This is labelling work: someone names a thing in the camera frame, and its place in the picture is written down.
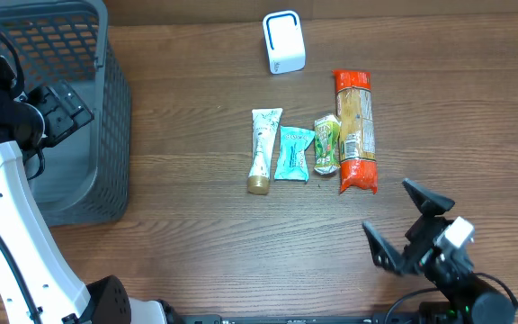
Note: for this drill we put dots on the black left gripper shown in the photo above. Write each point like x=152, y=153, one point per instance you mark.
x=64, y=124

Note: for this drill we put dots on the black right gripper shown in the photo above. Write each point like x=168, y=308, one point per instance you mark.
x=418, y=242

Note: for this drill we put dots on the orange noodle packet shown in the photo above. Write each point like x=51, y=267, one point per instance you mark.
x=356, y=144

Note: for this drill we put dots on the green snack packet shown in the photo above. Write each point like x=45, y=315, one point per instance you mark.
x=326, y=131

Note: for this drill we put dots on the teal wipes packet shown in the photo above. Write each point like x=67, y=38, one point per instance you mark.
x=292, y=163

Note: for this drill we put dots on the white cream tube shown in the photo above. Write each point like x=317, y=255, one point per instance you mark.
x=265, y=126

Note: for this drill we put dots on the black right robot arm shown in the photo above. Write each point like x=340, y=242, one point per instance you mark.
x=466, y=297

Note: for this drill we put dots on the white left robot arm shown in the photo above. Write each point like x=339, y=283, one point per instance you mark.
x=36, y=283

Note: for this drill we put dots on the white barcode scanner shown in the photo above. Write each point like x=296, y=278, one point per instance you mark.
x=284, y=42

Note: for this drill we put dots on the grey plastic shopping basket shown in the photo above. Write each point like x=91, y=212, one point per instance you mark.
x=86, y=176

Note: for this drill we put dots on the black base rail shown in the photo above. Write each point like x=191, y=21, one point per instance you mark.
x=375, y=318

